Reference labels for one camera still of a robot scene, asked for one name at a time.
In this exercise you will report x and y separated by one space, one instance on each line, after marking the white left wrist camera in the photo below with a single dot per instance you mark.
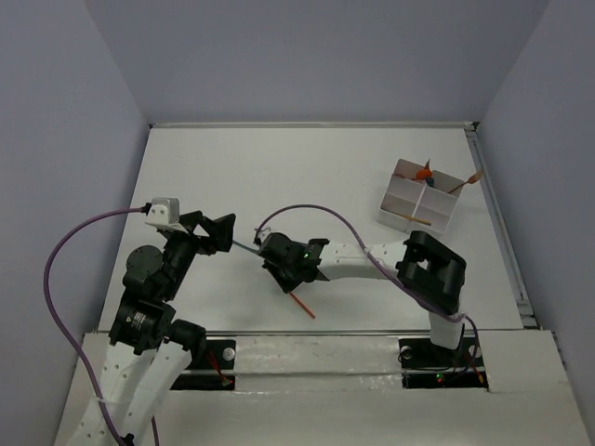
163 214

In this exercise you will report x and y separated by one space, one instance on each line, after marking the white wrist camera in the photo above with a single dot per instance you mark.
163 214
261 235

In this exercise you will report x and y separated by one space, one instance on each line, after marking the yellow-orange chopstick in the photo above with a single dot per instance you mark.
416 219

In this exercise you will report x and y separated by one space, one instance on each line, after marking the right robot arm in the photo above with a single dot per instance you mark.
421 266

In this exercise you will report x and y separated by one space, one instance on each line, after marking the white divided utensil container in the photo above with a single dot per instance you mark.
416 198

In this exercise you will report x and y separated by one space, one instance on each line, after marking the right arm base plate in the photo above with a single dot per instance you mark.
426 366

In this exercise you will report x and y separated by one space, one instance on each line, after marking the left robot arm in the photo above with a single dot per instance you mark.
148 346

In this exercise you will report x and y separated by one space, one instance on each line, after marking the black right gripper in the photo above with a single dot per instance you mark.
286 282

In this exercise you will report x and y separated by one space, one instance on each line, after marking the copper fork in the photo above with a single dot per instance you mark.
471 180

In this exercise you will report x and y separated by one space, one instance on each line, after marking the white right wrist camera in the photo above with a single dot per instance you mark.
261 235

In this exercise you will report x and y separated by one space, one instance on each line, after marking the aluminium table edge rail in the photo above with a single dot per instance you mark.
465 125

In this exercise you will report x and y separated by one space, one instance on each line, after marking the orange plastic spoon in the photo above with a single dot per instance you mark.
420 175

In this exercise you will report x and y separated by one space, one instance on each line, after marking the teal plastic knife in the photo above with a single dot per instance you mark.
246 248

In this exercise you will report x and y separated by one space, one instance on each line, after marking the red-orange chopstick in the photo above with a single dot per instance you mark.
301 304

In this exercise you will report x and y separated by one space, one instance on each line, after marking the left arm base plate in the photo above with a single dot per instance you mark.
214 371

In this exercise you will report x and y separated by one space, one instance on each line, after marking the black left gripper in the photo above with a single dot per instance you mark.
200 230

